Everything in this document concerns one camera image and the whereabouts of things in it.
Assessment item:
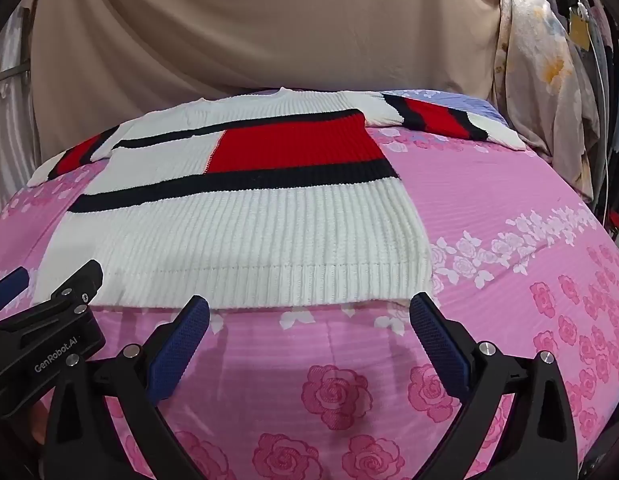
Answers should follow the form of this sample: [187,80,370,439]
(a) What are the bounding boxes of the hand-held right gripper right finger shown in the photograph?
[409,291,580,480]

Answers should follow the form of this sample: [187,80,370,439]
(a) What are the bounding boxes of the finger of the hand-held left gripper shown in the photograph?
[0,266,31,322]
[50,259,106,314]

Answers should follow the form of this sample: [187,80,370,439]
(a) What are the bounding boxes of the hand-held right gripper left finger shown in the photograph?
[43,295,211,480]

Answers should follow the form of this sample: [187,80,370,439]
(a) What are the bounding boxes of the white red navy knit sweater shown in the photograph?
[28,87,526,310]

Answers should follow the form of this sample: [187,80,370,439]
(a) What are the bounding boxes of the dark hanging clothes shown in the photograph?
[584,0,619,246]

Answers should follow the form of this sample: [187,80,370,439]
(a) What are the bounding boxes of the pink floral bed sheet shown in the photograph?
[0,89,619,480]

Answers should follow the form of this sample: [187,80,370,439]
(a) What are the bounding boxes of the silver grey satin cloth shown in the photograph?
[0,7,44,221]

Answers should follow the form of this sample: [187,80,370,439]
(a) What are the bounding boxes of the cream floral hanging garment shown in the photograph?
[493,0,604,202]

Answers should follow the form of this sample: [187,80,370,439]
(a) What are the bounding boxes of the beige backdrop curtain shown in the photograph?
[28,0,510,147]

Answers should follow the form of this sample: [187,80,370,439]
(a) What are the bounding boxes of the yellow paper tag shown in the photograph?
[568,14,594,53]

